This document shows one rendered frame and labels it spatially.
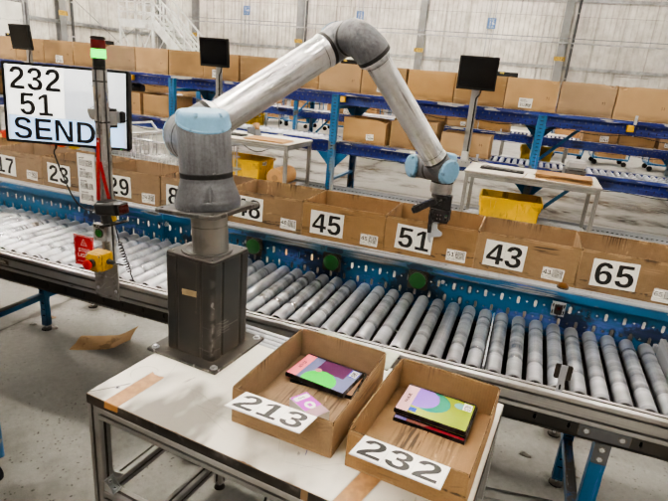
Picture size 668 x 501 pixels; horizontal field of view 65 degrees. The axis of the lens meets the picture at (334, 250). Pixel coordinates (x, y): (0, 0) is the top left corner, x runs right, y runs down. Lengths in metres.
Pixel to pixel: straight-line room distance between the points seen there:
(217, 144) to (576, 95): 5.55
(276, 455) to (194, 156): 0.80
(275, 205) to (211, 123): 1.04
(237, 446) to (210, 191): 0.67
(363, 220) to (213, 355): 0.99
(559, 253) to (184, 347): 1.44
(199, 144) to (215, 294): 0.42
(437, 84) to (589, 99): 1.70
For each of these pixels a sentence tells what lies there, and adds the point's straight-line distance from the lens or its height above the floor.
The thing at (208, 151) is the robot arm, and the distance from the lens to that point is 1.49.
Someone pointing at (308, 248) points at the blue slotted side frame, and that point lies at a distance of 2.38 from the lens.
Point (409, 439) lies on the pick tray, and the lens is 1.41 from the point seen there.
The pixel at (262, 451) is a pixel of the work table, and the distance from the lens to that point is 1.34.
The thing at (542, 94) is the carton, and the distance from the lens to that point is 6.67.
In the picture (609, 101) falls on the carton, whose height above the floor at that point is 1.55.
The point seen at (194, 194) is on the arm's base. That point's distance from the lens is 1.51.
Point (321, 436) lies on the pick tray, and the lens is 1.31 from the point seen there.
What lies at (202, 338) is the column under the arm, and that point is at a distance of 1.65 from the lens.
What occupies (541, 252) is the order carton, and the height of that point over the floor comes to 1.00.
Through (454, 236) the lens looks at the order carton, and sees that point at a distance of 2.24.
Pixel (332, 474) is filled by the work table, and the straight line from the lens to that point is 1.30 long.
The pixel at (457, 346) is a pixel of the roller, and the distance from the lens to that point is 1.90.
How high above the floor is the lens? 1.61
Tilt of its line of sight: 19 degrees down
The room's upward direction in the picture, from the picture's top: 5 degrees clockwise
